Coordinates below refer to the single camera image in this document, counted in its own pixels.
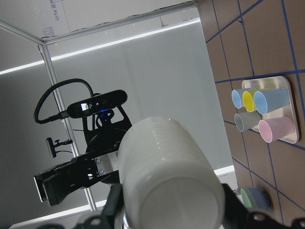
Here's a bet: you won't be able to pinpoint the light blue cup near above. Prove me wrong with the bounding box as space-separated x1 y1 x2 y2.
231 87 255 109

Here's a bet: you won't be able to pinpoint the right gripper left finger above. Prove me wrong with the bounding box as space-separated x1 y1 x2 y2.
35 184 124 229

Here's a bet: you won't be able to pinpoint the grey plastic cup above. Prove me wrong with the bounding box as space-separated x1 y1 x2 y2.
234 111 261 132

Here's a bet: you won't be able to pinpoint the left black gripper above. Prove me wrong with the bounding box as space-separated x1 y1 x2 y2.
34 106 132 206

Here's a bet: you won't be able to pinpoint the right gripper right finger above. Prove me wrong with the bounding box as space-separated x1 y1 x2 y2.
222 183 305 229

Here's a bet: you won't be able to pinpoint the black webcam on stand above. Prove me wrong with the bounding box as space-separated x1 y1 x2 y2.
46 137 73 158

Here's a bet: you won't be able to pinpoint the pink plastic cup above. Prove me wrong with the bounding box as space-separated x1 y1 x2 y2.
258 116 295 143

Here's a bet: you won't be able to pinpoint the yellow plastic cup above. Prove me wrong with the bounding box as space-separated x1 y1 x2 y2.
242 88 269 112

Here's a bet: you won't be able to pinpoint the green and blue bowls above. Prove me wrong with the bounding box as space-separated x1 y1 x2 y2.
241 187 270 210

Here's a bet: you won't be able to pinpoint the beige cup tray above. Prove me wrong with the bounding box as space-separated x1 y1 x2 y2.
242 76 299 144

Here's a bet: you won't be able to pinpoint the blue plastic cup far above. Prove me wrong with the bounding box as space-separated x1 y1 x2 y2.
254 88 290 115

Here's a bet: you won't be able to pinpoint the white plastic cup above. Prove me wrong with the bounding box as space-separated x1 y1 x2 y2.
118 116 225 229

